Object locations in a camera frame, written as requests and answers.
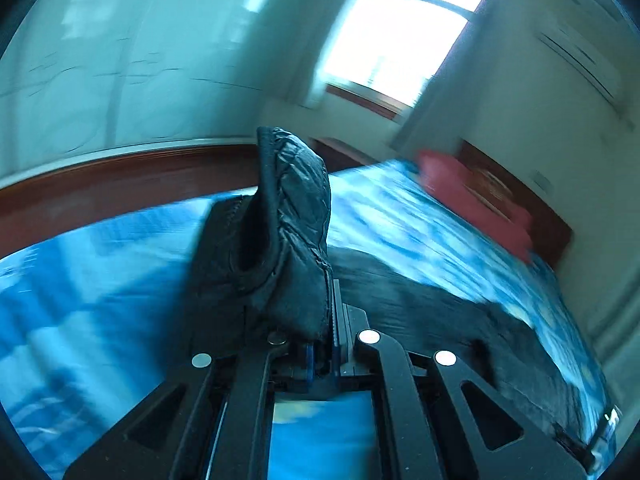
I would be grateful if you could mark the black puffer jacket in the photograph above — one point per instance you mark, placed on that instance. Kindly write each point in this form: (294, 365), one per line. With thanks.
(295, 210)

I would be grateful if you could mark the pale curtain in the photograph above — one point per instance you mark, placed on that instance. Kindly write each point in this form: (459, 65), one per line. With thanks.
(425, 125)

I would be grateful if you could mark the red pillow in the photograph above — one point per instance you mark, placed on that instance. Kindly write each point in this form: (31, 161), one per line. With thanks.
(450, 185)

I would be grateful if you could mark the brown wooden window sill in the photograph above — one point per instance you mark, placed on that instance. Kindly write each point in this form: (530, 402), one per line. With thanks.
(370, 102)

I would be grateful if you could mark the wooden headboard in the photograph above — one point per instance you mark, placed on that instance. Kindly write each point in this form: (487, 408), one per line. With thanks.
(550, 230)

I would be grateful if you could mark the brown wooden bed rail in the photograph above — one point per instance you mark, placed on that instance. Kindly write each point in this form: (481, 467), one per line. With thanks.
(125, 185)

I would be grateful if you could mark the white wardrobe with line drawings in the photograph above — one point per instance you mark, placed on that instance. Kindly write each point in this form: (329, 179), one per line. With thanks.
(150, 60)

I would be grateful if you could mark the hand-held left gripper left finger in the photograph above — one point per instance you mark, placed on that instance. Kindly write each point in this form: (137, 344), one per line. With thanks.
(309, 362)

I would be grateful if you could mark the window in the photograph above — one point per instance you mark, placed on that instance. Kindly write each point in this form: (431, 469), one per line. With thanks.
(400, 25)

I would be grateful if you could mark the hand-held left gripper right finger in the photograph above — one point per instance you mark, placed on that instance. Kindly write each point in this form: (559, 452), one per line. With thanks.
(395, 390)

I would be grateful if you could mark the brown wooden nightstand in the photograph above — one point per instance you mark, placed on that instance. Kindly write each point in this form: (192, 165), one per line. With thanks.
(340, 157)

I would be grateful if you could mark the brown printed cushion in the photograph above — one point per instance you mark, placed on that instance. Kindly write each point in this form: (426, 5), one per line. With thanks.
(492, 190)

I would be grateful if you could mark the white air conditioner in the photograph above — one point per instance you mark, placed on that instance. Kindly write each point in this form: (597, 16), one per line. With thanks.
(580, 55)

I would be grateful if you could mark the blue patterned bedsheet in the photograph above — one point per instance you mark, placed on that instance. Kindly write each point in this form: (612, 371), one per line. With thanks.
(75, 310)

